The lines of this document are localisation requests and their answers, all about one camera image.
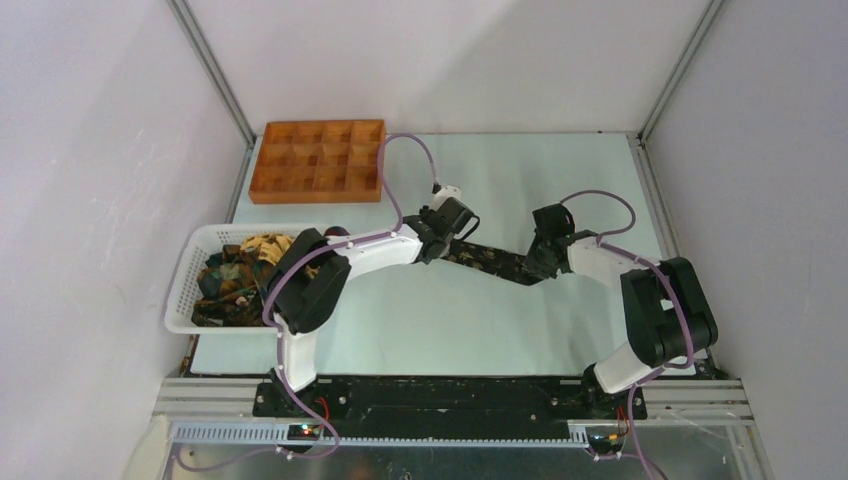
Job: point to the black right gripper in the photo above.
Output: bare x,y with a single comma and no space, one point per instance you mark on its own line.
540,271

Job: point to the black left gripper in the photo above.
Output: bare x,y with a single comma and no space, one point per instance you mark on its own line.
423,212

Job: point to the black gold floral tie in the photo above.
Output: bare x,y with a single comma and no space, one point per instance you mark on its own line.
502,264

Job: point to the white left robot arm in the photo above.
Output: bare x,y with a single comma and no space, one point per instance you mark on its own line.
303,288

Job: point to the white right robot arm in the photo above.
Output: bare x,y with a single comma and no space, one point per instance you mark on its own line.
668,318

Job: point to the dark red striped tie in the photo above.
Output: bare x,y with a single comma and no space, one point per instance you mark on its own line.
336,231

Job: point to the wooden compartment tray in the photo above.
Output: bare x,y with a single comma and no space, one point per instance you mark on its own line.
312,162

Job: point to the green gold patterned tie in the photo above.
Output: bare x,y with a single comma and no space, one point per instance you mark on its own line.
231,281

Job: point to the white plastic basket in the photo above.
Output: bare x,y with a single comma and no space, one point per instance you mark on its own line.
203,242

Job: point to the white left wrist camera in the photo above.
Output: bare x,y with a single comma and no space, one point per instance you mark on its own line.
441,193

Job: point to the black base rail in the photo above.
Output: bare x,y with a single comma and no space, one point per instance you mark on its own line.
449,408

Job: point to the aluminium frame rail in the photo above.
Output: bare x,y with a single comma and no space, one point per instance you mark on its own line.
220,409

